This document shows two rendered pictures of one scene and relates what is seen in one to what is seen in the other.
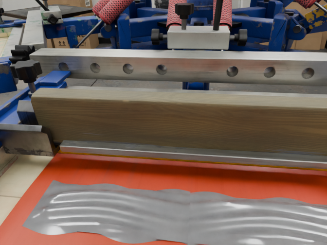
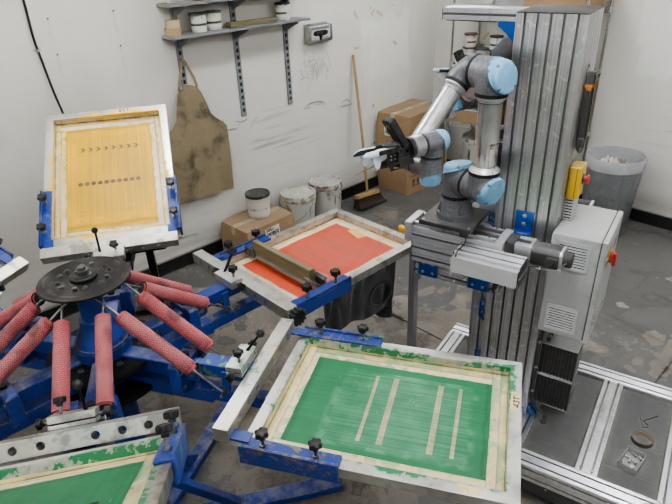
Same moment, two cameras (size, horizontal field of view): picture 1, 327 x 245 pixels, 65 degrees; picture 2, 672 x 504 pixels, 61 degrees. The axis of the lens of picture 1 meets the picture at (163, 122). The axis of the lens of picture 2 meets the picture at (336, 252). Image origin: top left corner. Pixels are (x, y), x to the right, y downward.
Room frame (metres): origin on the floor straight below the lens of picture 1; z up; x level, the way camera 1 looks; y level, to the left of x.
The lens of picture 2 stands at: (1.85, 1.57, 2.28)
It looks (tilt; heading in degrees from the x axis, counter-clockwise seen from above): 29 degrees down; 219
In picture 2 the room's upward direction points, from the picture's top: 2 degrees counter-clockwise
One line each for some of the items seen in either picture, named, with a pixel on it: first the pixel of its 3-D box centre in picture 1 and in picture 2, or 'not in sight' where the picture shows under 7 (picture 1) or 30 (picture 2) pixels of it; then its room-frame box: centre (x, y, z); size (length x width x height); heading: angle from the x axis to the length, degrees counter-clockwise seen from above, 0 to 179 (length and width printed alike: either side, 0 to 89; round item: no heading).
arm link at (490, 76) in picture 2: not in sight; (487, 133); (-0.09, 0.72, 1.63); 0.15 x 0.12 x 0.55; 71
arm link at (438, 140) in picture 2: not in sight; (432, 142); (0.16, 0.63, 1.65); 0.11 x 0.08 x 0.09; 161
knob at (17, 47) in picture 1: (32, 62); (295, 315); (0.55, 0.28, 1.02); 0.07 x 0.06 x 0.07; 172
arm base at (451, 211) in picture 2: not in sight; (455, 203); (-0.13, 0.59, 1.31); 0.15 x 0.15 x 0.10
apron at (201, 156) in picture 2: not in sight; (196, 131); (-0.76, -1.86, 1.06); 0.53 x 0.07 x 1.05; 172
